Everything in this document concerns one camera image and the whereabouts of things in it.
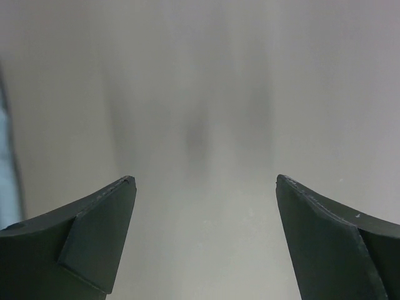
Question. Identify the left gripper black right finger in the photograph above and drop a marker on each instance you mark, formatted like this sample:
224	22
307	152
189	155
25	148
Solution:
336	251

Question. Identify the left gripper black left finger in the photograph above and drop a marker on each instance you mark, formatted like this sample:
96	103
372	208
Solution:
72	252

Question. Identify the folded blue-grey t-shirt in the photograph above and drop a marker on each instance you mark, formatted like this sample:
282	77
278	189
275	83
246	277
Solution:
11	207

